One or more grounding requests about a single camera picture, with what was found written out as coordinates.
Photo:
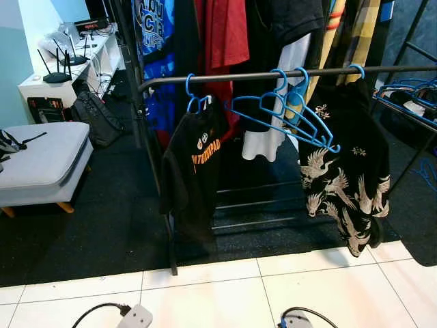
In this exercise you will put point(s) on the black display red digits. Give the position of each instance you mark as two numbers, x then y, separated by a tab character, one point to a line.
92	25

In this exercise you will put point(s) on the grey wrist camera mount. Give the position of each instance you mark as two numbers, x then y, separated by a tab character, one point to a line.
295	321
135	318

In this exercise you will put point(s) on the black hanging garment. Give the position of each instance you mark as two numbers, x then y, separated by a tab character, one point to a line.
293	17

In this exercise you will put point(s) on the black wifi router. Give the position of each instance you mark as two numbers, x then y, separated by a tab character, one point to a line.
75	60
56	76

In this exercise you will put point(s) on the black T-shirt orange print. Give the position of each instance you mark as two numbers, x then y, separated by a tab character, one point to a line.
194	178

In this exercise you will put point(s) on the yellow plaid garment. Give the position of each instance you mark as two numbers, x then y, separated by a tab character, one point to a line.
365	27

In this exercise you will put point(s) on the blue printed garment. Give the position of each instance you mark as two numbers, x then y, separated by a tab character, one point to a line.
153	27

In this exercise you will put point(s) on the red hanging garment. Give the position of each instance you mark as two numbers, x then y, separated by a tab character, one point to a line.
222	34

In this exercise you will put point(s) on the colourful striped garment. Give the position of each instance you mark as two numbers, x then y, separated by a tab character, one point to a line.
334	20

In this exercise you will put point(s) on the black carpet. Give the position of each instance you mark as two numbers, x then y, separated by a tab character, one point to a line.
102	232

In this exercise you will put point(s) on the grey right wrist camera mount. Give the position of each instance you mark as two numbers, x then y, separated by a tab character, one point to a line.
295	321

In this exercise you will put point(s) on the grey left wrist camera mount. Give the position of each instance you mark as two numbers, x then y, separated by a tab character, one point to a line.
135	318

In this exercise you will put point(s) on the white desk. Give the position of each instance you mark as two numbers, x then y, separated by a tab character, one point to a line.
34	91

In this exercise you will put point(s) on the black metal clothes rack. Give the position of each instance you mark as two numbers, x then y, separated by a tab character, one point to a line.
239	76
409	37

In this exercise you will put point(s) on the blue plastic hanger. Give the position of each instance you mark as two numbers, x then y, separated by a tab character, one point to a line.
298	96
360	68
282	85
187	87
410	87

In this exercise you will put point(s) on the grey padded ottoman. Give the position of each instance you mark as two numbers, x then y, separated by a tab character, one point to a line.
41	164

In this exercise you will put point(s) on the white hanging garment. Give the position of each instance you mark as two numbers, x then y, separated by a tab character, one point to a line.
263	143

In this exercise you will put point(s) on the black printed box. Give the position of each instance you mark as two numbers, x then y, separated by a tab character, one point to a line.
48	109

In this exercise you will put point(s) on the black shirt crane print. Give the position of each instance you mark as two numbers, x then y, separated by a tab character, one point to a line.
345	137

